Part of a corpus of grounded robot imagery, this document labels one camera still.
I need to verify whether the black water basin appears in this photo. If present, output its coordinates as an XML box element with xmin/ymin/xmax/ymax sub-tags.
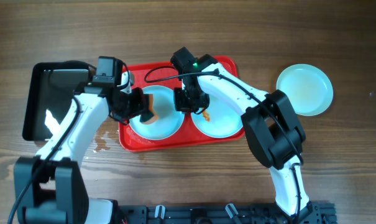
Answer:
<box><xmin>22</xmin><ymin>62</ymin><xmax>89</xmax><ymax>141</ymax></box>

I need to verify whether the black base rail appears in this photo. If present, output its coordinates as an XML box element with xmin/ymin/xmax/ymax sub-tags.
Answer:
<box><xmin>119</xmin><ymin>202</ymin><xmax>337</xmax><ymax>224</ymax></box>

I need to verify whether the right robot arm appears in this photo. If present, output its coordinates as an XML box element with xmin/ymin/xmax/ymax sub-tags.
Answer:
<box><xmin>170</xmin><ymin>47</ymin><xmax>311</xmax><ymax>222</ymax></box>

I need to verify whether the red plastic tray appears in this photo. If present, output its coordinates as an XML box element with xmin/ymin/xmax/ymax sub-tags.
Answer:
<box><xmin>119</xmin><ymin>62</ymin><xmax>244</xmax><ymax>152</ymax></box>

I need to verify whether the orange green sponge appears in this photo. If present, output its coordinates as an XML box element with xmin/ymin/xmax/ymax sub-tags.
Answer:
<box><xmin>139</xmin><ymin>94</ymin><xmax>158</xmax><ymax>124</ymax></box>

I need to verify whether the white plate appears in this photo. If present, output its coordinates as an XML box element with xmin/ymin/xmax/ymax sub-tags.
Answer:
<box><xmin>130</xmin><ymin>85</ymin><xmax>185</xmax><ymax>140</ymax></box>
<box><xmin>276</xmin><ymin>63</ymin><xmax>334</xmax><ymax>116</ymax></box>
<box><xmin>191</xmin><ymin>100</ymin><xmax>242</xmax><ymax>139</ymax></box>

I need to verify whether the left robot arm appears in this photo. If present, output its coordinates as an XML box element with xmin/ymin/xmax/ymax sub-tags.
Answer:
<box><xmin>8</xmin><ymin>83</ymin><xmax>153</xmax><ymax>223</ymax></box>

